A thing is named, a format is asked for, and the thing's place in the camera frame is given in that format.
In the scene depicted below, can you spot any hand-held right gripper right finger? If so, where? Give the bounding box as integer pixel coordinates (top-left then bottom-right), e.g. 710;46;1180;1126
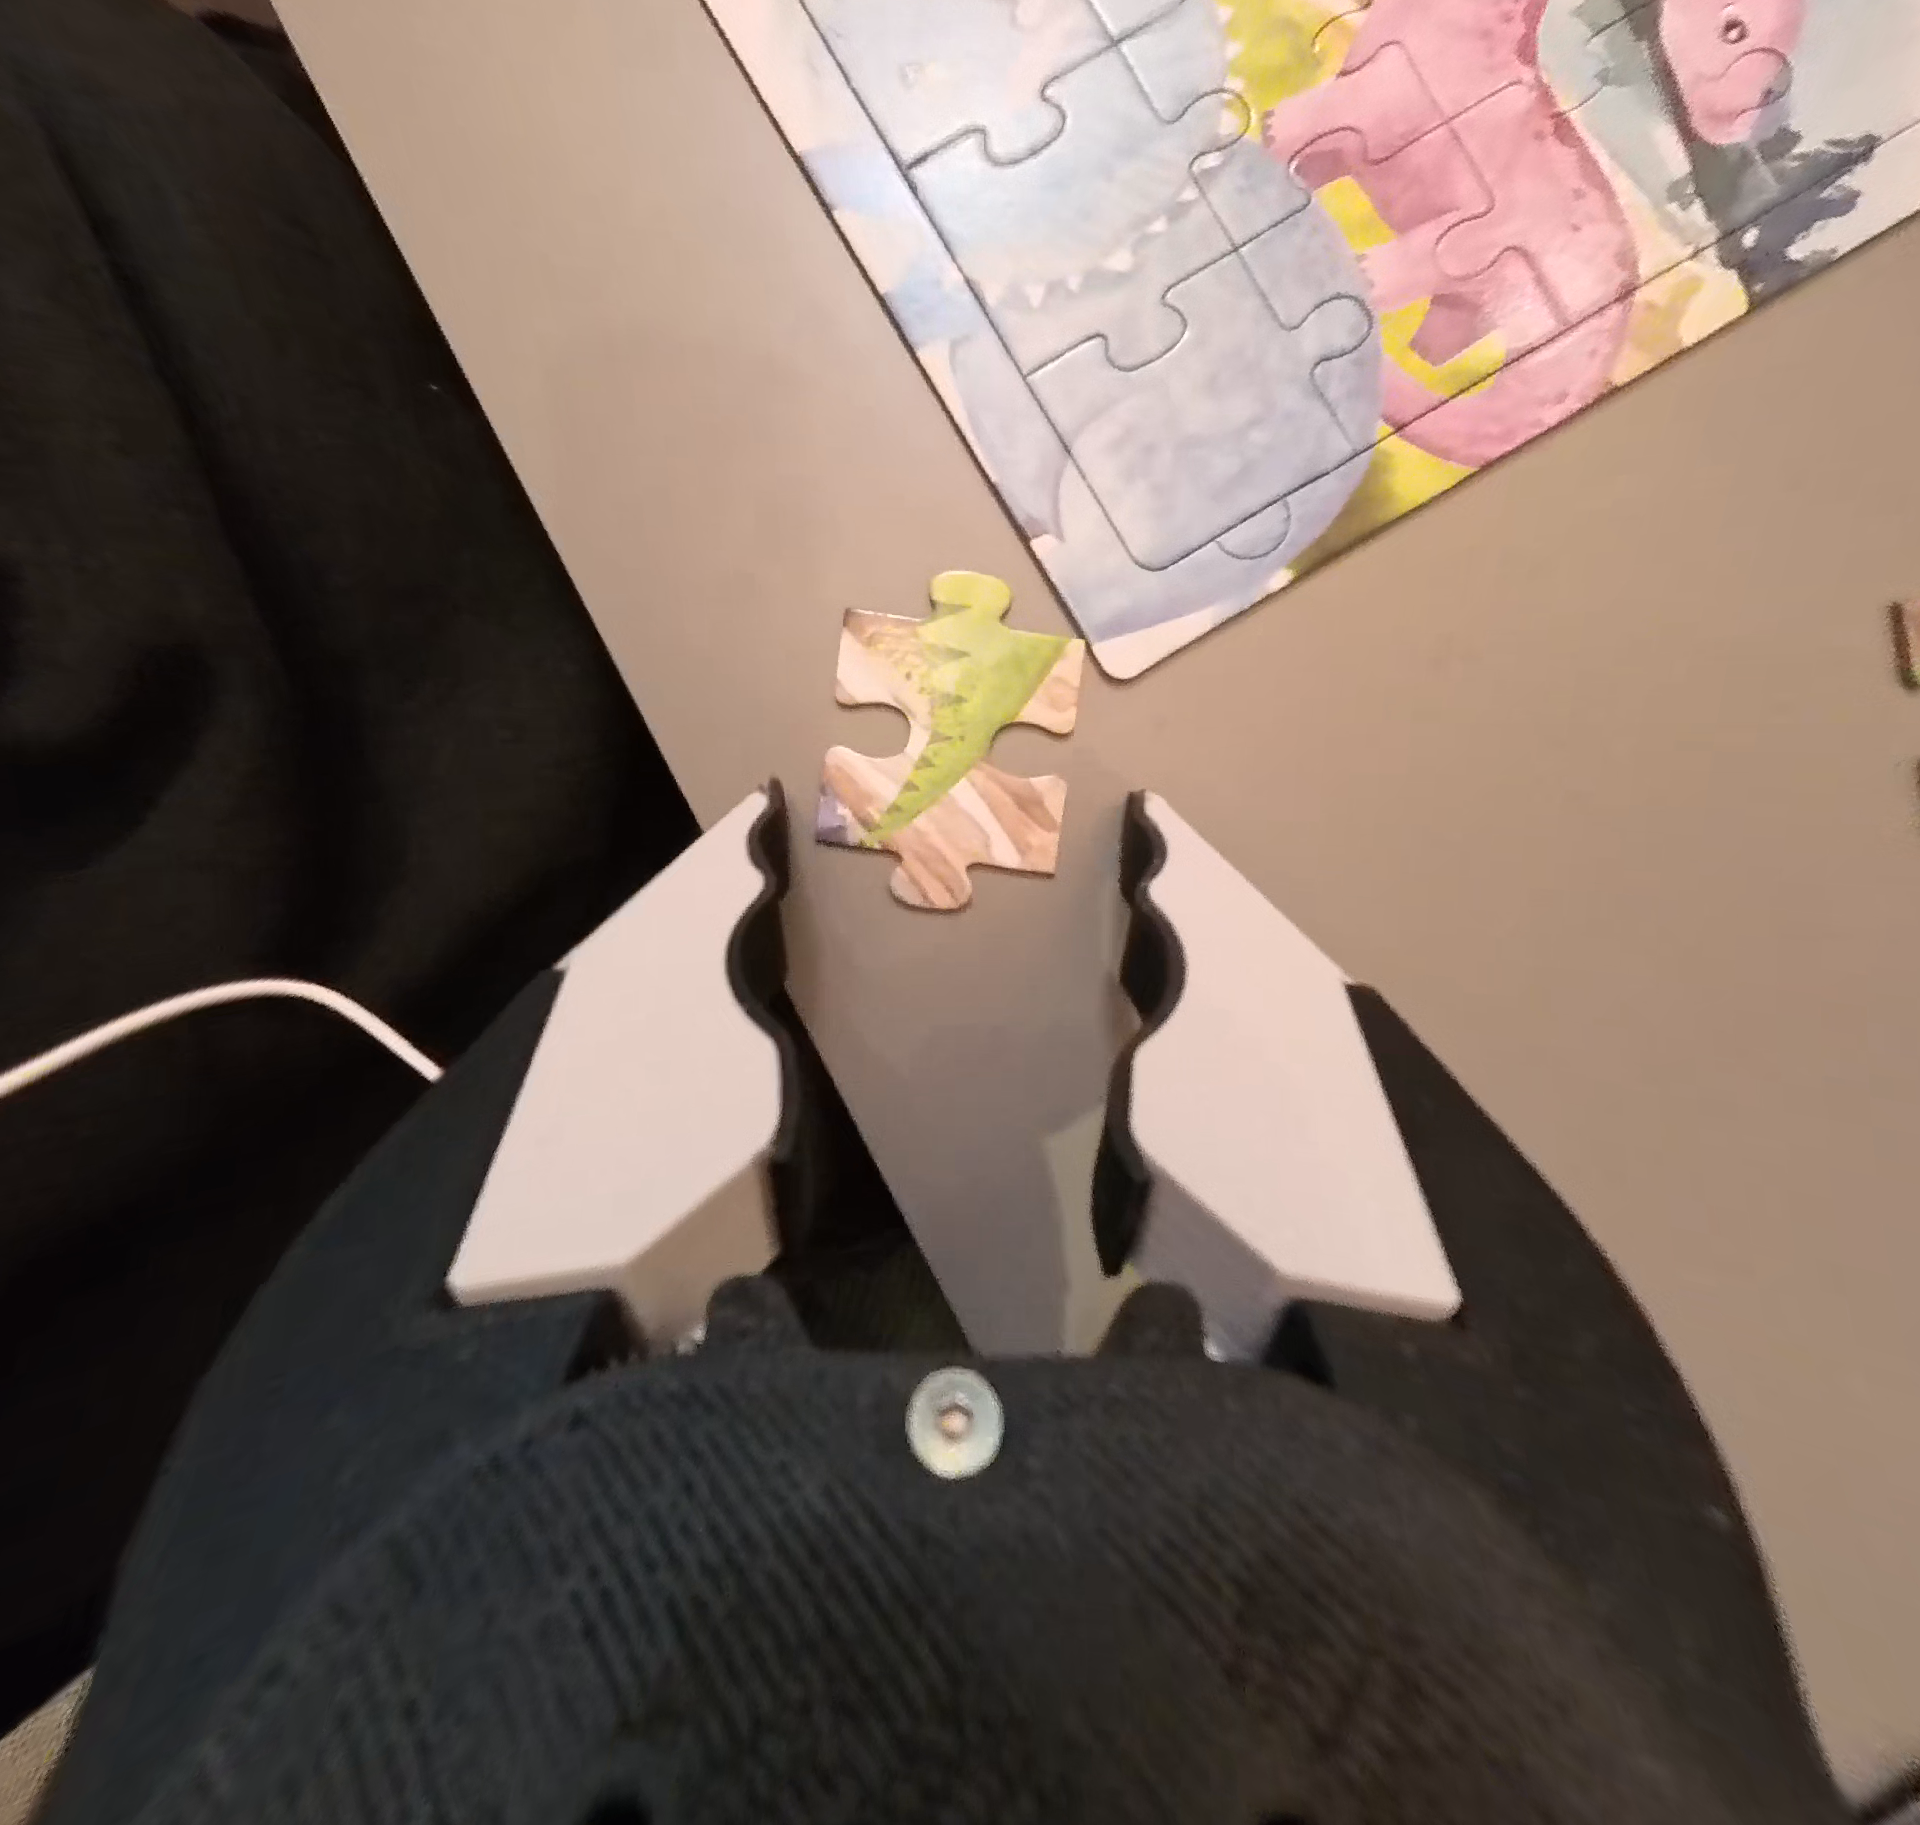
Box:
1089;788;1468;1361

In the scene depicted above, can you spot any white cable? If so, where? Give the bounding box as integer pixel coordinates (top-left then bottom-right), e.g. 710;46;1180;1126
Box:
0;974;452;1099

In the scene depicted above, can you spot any green tail puzzle piece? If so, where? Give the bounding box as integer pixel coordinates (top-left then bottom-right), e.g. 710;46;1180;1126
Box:
812;569;1092;916

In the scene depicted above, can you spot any person's black clothing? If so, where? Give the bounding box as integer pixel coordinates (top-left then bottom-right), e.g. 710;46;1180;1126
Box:
0;0;710;1708

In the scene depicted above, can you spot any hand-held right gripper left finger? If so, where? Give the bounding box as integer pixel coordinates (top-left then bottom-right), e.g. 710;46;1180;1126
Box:
446;781;821;1357

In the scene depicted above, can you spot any dinosaur puzzle board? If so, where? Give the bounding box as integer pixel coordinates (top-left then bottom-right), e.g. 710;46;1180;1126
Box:
647;0;1920;682

